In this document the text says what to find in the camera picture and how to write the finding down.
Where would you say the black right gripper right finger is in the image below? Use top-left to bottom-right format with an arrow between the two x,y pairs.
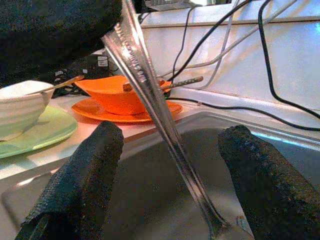
217,124 -> 320,240

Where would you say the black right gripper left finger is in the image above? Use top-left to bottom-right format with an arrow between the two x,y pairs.
14,121 -> 125,240

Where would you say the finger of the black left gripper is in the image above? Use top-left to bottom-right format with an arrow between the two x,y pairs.
0,0 -> 124,42
0,31 -> 106,85

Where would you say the metal spoon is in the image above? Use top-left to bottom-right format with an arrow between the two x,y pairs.
23,74 -> 85,98

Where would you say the green plate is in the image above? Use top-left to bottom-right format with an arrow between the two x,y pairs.
0,104 -> 79,160

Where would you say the white bowl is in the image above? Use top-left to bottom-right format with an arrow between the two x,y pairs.
0,80 -> 56,142

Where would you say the silver stainless steel fork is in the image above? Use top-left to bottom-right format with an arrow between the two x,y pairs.
101,0 -> 253,240

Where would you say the black power strip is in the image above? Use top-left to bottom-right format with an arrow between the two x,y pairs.
51,74 -> 87,99

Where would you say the black labelled power adapter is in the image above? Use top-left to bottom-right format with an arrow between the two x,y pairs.
84,49 -> 119,81

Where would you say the orange plate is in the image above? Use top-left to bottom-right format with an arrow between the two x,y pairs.
71,96 -> 184,124

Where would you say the stainless steel sink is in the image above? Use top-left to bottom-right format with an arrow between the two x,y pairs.
0,110 -> 320,240

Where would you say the orange bowl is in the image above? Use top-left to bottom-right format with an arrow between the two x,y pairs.
74,74 -> 174,117

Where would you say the brown chopstick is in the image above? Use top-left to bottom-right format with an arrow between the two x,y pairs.
123,76 -> 205,93
159,81 -> 181,92

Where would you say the black power cable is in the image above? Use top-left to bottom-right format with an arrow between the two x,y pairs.
167,96 -> 320,132
258,0 -> 320,120
159,0 -> 253,82

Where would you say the thin black cable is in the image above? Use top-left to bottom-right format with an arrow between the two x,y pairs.
172,2 -> 201,76

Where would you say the white cable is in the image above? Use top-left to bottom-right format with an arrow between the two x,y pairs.
157,0 -> 298,78

